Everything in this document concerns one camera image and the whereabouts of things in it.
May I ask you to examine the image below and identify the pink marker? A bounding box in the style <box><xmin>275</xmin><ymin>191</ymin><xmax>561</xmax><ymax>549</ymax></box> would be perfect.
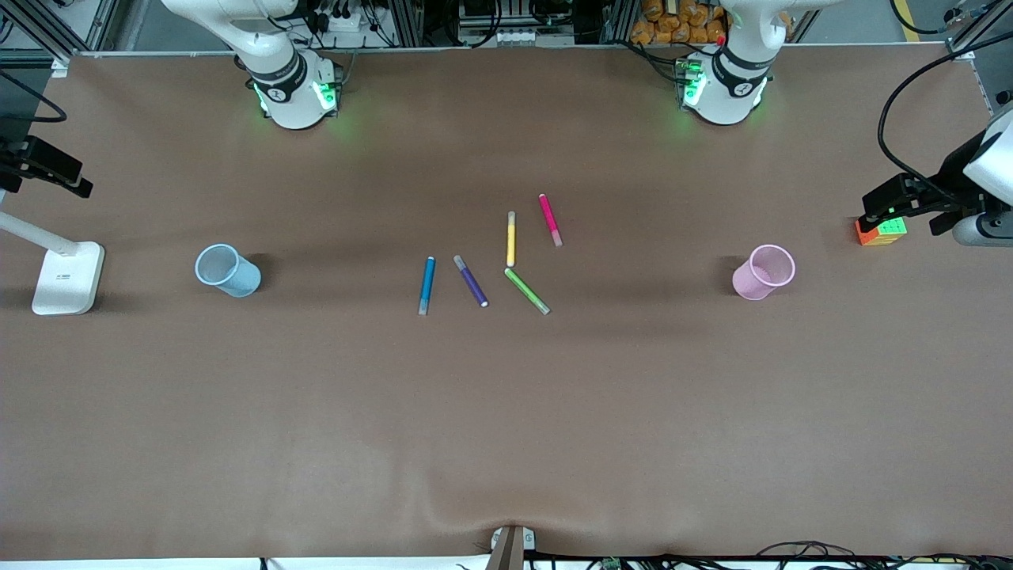
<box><xmin>538</xmin><ymin>193</ymin><xmax>563</xmax><ymax>248</ymax></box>

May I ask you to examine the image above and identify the colourful puzzle cube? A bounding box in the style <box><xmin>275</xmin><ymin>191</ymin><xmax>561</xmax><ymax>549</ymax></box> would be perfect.
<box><xmin>855</xmin><ymin>215</ymin><xmax>909</xmax><ymax>247</ymax></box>

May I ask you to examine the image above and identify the white lamp stand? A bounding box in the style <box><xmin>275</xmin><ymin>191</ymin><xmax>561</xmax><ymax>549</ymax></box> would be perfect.
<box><xmin>0</xmin><ymin>210</ymin><xmax>105</xmax><ymax>316</ymax></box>

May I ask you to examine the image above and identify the pink mesh cup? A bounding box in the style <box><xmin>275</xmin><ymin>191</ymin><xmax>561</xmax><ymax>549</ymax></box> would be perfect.
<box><xmin>731</xmin><ymin>244</ymin><xmax>796</xmax><ymax>302</ymax></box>

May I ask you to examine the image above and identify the light blue cup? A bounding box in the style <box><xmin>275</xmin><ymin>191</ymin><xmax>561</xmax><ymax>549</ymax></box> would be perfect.
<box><xmin>195</xmin><ymin>243</ymin><xmax>262</xmax><ymax>298</ymax></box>

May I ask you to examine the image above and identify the orange items pile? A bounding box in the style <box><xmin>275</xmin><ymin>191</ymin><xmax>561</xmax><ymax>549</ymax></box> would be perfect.
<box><xmin>631</xmin><ymin>0</ymin><xmax>729</xmax><ymax>46</ymax></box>

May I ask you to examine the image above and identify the white power strip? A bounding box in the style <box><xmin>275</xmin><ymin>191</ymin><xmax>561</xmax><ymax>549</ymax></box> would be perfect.
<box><xmin>317</xmin><ymin>9</ymin><xmax>385</xmax><ymax>34</ymax></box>

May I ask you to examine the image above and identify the green marker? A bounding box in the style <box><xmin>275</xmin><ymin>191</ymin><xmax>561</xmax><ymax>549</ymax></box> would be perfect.
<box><xmin>504</xmin><ymin>268</ymin><xmax>551</xmax><ymax>316</ymax></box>

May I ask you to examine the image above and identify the purple marker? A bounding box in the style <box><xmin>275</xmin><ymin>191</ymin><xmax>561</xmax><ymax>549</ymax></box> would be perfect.
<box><xmin>453</xmin><ymin>254</ymin><xmax>489</xmax><ymax>308</ymax></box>

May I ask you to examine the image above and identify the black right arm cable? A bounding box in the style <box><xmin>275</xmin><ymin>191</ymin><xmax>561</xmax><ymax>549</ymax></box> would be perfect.
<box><xmin>0</xmin><ymin>70</ymin><xmax>68</xmax><ymax>124</ymax></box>

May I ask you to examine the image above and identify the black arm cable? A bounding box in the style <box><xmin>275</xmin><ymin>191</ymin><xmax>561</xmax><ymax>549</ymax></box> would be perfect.
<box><xmin>877</xmin><ymin>32</ymin><xmax>1013</xmax><ymax>203</ymax></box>
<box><xmin>0</xmin><ymin>70</ymin><xmax>68</xmax><ymax>124</ymax></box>

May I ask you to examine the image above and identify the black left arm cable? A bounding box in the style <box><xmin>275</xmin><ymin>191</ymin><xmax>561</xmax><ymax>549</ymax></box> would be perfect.
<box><xmin>877</xmin><ymin>32</ymin><xmax>1013</xmax><ymax>203</ymax></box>

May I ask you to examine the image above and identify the aluminium frame post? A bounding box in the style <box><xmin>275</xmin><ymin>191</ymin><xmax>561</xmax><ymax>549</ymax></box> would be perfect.
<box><xmin>946</xmin><ymin>0</ymin><xmax>1013</xmax><ymax>60</ymax></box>
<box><xmin>0</xmin><ymin>0</ymin><xmax>80</xmax><ymax>64</ymax></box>

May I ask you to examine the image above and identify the black cable bundle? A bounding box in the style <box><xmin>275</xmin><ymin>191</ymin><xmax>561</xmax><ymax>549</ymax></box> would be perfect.
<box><xmin>526</xmin><ymin>541</ymin><xmax>1013</xmax><ymax>570</ymax></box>

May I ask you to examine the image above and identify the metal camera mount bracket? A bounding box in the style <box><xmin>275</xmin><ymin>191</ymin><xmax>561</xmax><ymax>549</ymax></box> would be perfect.
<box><xmin>484</xmin><ymin>524</ymin><xmax>536</xmax><ymax>570</ymax></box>

